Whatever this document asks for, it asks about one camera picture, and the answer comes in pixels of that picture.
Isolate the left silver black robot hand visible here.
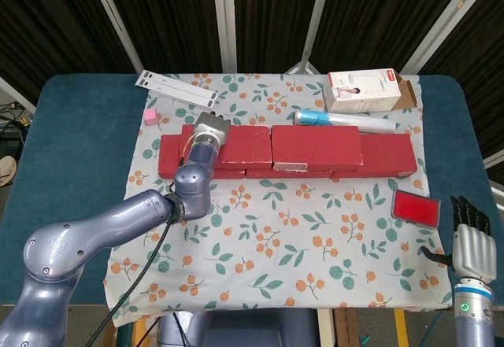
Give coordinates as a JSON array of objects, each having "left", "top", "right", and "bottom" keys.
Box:
[{"left": 191, "top": 111, "right": 232, "bottom": 147}]

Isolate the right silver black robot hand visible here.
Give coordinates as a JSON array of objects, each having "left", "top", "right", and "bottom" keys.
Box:
[{"left": 420, "top": 195, "right": 498, "bottom": 285}]

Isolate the red brick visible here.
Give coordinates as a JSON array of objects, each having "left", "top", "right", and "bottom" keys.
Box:
[
  {"left": 157, "top": 134, "right": 246, "bottom": 180},
  {"left": 179, "top": 124, "right": 275, "bottom": 170},
  {"left": 244, "top": 168, "right": 334, "bottom": 179},
  {"left": 330, "top": 133, "right": 417, "bottom": 179},
  {"left": 270, "top": 124, "right": 364, "bottom": 172}
]

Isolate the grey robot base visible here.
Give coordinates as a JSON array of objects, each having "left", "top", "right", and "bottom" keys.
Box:
[{"left": 157, "top": 309, "right": 320, "bottom": 347}]

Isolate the white flat strip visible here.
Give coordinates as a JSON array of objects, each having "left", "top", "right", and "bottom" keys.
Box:
[
  {"left": 134, "top": 76, "right": 217, "bottom": 109},
  {"left": 137, "top": 70, "right": 220, "bottom": 102}
]

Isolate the red ink pad tray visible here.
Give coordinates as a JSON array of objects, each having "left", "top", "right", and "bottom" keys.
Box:
[{"left": 391, "top": 188, "right": 441, "bottom": 229}]

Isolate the grey tripod stand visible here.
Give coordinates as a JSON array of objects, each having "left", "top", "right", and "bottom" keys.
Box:
[{"left": 285, "top": 50, "right": 322, "bottom": 75}]

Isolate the white and blue roll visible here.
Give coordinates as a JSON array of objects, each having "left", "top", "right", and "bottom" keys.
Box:
[{"left": 294, "top": 109, "right": 396, "bottom": 135}]

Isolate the blue felt table mat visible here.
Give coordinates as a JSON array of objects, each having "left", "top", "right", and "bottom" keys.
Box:
[{"left": 0, "top": 73, "right": 504, "bottom": 307}]

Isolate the floral pattern tablecloth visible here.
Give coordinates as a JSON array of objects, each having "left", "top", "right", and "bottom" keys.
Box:
[{"left": 102, "top": 72, "right": 454, "bottom": 328}]

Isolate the brown cardboard piece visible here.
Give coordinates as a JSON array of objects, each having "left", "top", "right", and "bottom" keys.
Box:
[{"left": 334, "top": 308, "right": 359, "bottom": 347}]

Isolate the white product box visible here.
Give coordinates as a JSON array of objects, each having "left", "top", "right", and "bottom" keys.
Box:
[{"left": 323, "top": 68, "right": 419, "bottom": 113}]

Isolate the beige shoe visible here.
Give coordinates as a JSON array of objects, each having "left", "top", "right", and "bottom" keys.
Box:
[{"left": 0, "top": 155, "right": 17, "bottom": 186}]

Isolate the white metal frame bar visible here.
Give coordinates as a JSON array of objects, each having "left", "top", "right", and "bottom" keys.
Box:
[
  {"left": 85, "top": 0, "right": 143, "bottom": 73},
  {"left": 401, "top": 0, "right": 487, "bottom": 76},
  {"left": 301, "top": 0, "right": 335, "bottom": 65},
  {"left": 0, "top": 75, "right": 36, "bottom": 112},
  {"left": 483, "top": 152, "right": 504, "bottom": 172},
  {"left": 211, "top": 0, "right": 239, "bottom": 73}
]

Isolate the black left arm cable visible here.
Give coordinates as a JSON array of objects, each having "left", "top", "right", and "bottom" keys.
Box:
[{"left": 89, "top": 195, "right": 176, "bottom": 347}]

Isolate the bundle of floor cables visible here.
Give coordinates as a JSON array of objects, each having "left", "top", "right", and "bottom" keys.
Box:
[{"left": 0, "top": 101, "right": 32, "bottom": 135}]

